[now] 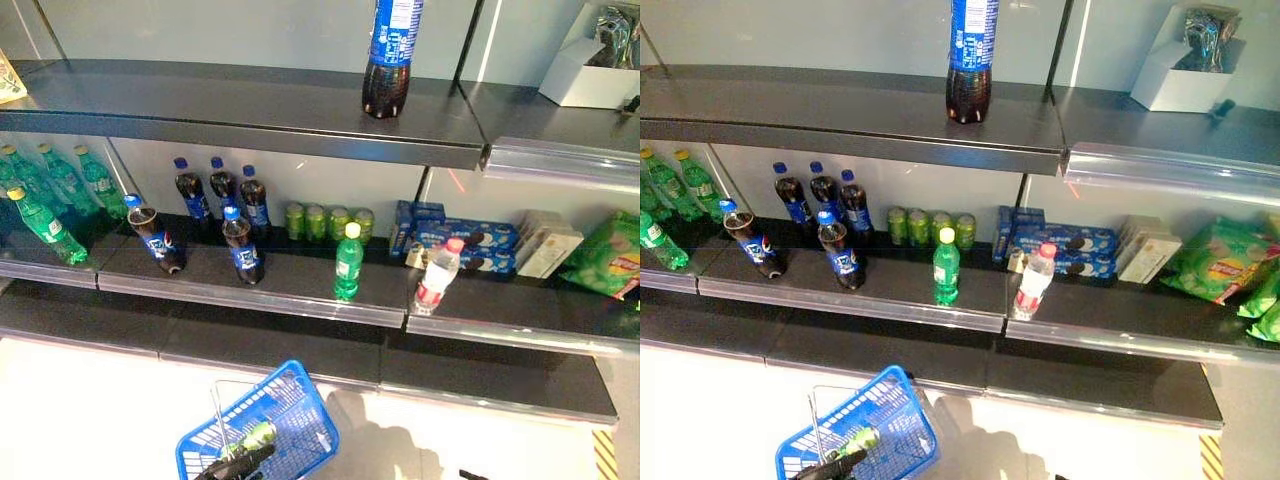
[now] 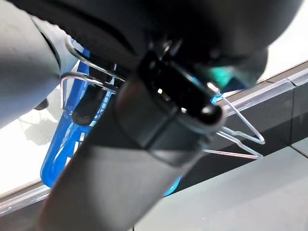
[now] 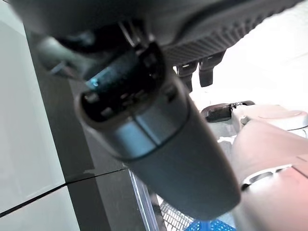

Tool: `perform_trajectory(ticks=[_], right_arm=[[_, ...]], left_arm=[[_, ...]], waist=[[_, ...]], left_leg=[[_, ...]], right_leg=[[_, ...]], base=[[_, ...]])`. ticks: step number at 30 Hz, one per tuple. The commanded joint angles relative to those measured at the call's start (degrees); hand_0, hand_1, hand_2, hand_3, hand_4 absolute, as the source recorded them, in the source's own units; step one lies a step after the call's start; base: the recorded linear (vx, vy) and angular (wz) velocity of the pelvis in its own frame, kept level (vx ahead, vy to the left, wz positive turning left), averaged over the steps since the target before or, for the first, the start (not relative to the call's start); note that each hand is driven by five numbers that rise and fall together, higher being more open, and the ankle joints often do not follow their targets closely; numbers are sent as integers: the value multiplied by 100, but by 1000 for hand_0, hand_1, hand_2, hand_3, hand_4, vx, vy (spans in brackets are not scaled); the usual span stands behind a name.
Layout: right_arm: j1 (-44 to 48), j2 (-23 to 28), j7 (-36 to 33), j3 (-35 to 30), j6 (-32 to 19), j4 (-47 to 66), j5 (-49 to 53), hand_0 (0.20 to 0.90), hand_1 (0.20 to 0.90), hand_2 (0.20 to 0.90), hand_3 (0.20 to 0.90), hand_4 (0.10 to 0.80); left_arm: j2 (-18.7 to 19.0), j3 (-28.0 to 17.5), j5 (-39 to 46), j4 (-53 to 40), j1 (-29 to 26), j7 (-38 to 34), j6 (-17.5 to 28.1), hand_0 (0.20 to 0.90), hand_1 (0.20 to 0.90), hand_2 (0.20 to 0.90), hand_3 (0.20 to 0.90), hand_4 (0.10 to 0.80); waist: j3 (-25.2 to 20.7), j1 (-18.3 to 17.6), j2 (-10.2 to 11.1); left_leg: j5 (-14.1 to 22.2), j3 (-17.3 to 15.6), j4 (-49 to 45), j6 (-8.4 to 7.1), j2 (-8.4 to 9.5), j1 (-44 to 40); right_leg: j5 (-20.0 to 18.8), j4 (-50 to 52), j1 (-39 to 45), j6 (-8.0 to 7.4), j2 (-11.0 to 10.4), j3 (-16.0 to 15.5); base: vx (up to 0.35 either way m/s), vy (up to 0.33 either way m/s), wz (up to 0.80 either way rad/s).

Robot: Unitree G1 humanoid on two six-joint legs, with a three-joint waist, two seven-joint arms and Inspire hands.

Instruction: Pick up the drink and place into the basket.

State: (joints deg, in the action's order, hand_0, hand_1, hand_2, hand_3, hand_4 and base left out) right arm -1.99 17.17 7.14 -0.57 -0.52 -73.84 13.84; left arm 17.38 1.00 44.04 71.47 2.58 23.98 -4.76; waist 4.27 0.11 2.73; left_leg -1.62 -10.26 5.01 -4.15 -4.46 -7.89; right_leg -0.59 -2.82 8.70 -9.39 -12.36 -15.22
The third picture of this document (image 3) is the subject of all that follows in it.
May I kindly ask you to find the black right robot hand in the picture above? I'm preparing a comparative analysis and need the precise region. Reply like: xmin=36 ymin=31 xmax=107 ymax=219
xmin=7 ymin=0 xmax=299 ymax=221

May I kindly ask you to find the blue plastic shopping basket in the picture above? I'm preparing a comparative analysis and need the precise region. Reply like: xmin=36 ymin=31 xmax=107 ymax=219
xmin=156 ymin=199 xmax=241 ymax=231

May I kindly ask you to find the silver right robot leg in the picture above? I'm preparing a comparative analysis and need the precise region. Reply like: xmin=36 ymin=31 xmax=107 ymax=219
xmin=201 ymin=100 xmax=308 ymax=231

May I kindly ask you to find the clear plastic price rail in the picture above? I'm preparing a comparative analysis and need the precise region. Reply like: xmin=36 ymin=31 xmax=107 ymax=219
xmin=127 ymin=168 xmax=157 ymax=231

